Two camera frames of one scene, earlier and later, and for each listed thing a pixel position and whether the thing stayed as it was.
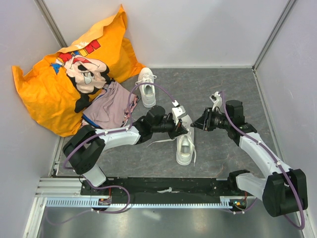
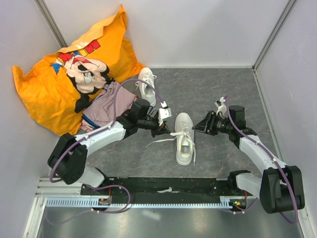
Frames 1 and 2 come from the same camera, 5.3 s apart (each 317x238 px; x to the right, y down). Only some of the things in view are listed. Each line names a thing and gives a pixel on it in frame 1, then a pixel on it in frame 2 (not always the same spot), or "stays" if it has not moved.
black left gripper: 175,133 → 162,130
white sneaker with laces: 185,149 stays
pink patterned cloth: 111,108 stays
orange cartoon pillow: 58,91 stays
